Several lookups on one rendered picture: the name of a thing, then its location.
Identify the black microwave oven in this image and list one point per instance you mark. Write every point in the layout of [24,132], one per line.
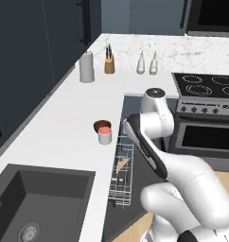
[212,16]

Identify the grey cup with red inside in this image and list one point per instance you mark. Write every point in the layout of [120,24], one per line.
[104,134]

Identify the wooden knife block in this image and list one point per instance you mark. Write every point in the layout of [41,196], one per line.
[109,63]

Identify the white paper towel roll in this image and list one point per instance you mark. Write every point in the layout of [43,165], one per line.
[86,67]

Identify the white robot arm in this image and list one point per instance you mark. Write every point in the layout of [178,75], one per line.
[182,179]

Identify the open dishwasher door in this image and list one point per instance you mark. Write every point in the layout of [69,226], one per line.
[126,189]

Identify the black hob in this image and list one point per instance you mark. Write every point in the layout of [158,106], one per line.
[207,85]

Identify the white shaker bottle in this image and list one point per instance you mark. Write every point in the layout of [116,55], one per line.
[154,64]
[140,64]

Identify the dark wall cupboards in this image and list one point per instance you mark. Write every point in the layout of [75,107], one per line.
[40,47]

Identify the dark grey sink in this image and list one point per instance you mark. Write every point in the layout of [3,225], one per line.
[37,204]

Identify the brown bowl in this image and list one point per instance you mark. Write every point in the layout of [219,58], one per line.
[100,124]

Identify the steel oven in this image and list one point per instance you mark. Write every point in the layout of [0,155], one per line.
[207,129]

